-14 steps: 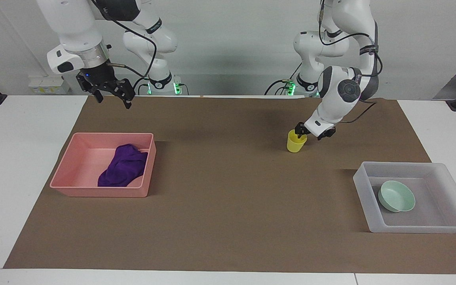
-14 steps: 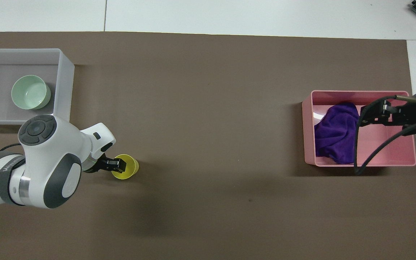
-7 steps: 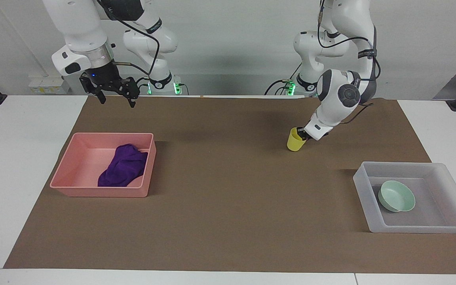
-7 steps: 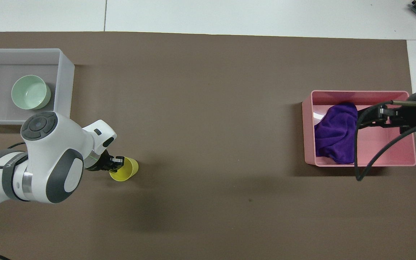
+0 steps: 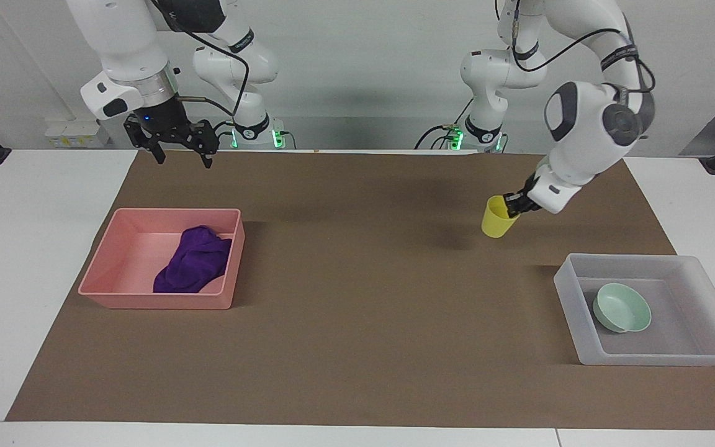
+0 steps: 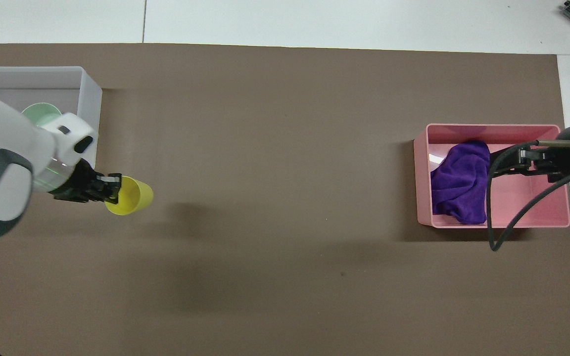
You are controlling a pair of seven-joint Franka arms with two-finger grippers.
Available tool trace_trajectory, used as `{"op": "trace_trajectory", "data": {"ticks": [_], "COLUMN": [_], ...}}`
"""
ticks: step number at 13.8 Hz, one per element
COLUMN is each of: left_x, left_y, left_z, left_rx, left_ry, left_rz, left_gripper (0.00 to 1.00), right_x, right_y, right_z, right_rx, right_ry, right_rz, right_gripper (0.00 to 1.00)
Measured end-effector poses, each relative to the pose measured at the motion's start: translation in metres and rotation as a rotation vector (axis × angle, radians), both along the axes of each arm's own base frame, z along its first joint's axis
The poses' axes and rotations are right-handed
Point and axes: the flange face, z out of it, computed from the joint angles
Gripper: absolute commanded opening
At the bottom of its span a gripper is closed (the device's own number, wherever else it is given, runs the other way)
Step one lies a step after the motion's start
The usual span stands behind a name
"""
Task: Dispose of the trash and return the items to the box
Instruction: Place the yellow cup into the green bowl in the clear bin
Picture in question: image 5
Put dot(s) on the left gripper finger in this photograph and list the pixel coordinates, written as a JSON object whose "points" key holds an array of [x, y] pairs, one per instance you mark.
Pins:
{"points": [[512, 203]]}

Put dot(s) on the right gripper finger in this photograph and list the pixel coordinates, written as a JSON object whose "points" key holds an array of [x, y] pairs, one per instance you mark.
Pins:
{"points": [[146, 138], [205, 139]]}

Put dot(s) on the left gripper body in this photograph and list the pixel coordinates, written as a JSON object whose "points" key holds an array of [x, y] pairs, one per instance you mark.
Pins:
{"points": [[528, 194]]}

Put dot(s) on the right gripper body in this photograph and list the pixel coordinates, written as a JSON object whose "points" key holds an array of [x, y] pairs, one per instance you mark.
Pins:
{"points": [[162, 118]]}

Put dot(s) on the yellow plastic cup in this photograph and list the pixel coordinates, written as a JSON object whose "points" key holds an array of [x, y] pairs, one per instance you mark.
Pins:
{"points": [[497, 225]]}

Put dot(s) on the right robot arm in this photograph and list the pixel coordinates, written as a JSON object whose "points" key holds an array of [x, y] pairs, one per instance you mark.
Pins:
{"points": [[128, 37]]}

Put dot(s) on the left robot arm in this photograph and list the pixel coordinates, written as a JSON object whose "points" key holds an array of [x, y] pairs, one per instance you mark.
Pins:
{"points": [[587, 124]]}

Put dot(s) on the pink plastic box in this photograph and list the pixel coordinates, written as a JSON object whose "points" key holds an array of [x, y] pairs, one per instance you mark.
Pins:
{"points": [[115, 282]]}

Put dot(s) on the translucent white plastic box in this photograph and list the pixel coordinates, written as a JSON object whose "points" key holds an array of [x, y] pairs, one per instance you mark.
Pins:
{"points": [[699, 310]]}

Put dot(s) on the purple cloth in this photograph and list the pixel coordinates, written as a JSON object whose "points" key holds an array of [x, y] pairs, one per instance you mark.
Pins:
{"points": [[193, 264]]}

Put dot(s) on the mint green bowl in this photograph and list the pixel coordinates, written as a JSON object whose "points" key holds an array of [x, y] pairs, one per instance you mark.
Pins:
{"points": [[627, 310]]}

